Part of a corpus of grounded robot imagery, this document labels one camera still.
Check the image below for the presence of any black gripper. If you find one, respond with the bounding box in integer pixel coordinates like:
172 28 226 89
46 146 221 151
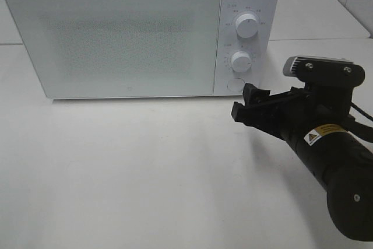
231 83 354 152

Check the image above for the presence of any round white door button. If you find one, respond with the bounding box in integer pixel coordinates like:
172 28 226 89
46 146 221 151
227 78 245 93

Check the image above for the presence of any white microwave door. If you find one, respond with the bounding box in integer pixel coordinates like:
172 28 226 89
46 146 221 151
6 0 220 99

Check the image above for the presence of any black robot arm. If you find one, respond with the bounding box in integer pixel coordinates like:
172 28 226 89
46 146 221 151
231 83 372 241

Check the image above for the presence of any lower white timer knob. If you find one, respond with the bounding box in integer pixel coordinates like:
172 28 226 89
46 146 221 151
230 51 252 73

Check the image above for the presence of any upper white power knob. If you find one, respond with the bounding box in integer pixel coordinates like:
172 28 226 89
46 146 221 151
235 12 259 38

